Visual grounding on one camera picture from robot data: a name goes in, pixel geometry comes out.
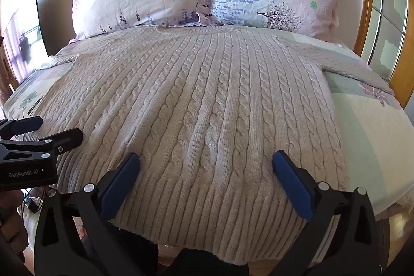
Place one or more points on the wooden headboard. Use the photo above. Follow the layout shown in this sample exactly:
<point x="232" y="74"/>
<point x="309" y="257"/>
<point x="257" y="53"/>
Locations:
<point x="381" y="20"/>

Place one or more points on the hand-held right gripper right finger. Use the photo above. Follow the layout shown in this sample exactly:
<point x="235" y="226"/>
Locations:
<point x="292" y="186"/>

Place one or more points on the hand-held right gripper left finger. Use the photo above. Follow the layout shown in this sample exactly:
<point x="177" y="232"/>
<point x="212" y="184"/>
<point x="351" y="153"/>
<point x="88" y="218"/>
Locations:
<point x="118" y="186"/>

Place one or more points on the floral patchwork bed quilt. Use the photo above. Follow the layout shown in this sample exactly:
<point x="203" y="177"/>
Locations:
<point x="365" y="127"/>

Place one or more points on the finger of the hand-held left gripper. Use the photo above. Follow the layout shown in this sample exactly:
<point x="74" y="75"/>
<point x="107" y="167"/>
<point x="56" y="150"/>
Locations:
<point x="69" y="138"/>
<point x="24" y="125"/>

